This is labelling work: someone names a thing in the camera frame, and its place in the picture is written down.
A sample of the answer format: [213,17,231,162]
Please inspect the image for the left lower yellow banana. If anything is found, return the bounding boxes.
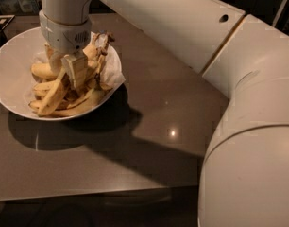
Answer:
[32,81,54,96]

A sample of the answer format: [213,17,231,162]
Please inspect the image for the curved yellow banana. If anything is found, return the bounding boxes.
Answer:
[38,68,70,116]

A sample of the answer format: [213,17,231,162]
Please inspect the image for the right side yellow banana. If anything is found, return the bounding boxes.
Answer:
[86,55,111,91]

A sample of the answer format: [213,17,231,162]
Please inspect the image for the white bowl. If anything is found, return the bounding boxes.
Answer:
[0,27,125,121]

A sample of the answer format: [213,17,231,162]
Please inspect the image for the dark tray object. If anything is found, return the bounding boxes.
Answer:
[0,15,14,46]

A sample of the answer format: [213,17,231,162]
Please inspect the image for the bottom yellow banana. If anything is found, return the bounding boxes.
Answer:
[27,98,70,112]

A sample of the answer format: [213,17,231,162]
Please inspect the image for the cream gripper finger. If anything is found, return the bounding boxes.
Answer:
[61,51,88,89]
[44,44,63,75]

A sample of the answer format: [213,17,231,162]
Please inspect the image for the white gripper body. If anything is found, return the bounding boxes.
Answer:
[39,10,92,54]

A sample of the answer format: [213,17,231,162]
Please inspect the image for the middle yellow banana dark stem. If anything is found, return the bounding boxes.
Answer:
[50,91,105,117]

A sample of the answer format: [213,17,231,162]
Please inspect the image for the upper left yellow banana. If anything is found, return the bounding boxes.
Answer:
[31,33,100,79]

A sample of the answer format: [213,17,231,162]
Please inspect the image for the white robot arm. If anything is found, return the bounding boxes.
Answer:
[40,0,289,227]

